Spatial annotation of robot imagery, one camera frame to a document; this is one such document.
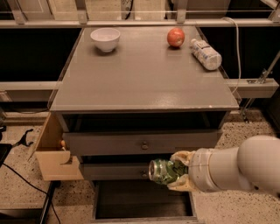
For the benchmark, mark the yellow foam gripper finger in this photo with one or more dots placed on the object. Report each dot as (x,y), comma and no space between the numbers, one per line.
(183,156)
(183,184)

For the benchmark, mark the crushed green soda can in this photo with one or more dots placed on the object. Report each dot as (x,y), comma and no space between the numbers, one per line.
(164,172)

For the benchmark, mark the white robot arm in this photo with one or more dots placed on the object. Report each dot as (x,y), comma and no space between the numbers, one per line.
(254,166)

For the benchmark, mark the grey open bottom drawer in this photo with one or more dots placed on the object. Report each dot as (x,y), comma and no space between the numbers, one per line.
(141,202)

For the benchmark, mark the grey top drawer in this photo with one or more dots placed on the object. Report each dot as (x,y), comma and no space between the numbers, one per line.
(103,144)

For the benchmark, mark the grey drawer cabinet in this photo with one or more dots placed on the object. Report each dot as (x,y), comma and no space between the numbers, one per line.
(141,86)

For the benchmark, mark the grey middle drawer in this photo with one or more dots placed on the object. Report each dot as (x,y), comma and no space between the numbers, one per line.
(115,171)

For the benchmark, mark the light wooden side drawer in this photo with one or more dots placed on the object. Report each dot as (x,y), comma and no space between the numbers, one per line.
(55,160)

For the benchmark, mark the clear plastic water bottle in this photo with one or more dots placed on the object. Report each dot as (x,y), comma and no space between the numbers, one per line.
(205,54)

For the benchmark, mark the red apple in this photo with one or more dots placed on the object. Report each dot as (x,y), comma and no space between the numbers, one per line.
(176,37)

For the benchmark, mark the white ceramic bowl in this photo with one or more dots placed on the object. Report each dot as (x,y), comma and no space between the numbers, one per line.
(105,39)

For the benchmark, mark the black clamp tool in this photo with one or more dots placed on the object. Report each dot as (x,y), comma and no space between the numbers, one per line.
(22,141)

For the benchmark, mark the metal railing frame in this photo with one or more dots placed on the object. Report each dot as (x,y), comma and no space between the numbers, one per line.
(198,13)

